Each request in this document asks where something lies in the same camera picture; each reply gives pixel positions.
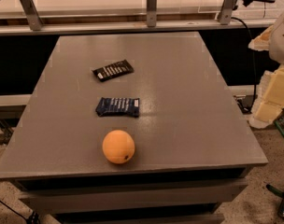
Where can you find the metal bracket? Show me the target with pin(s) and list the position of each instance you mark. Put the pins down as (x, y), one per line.
(30, 8)
(226, 11)
(151, 5)

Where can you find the grey table with drawers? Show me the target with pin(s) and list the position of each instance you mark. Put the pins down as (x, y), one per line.
(131, 129)

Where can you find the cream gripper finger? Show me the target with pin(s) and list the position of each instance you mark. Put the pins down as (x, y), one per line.
(262, 41)
(270, 101)

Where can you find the blue rxbar wrapper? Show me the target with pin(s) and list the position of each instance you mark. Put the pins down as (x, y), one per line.
(108, 107)

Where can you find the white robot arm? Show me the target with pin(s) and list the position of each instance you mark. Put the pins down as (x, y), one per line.
(276, 46)

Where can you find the right metal bracket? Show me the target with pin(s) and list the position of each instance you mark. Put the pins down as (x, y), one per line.
(226, 11)

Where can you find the long metal counter rail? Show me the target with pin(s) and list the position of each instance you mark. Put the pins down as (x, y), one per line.
(117, 21)

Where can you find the orange fruit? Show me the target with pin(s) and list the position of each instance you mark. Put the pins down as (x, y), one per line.
(118, 147)

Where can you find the left metal bracket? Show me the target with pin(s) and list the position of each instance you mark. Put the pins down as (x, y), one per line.
(30, 8)

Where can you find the black rxbar chocolate wrapper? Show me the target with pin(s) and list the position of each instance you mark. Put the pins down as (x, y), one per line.
(113, 70)

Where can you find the middle metal bracket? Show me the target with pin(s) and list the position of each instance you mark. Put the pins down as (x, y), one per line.
(151, 5)

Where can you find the green floor tool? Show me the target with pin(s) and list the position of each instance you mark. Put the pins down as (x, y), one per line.
(283, 134)

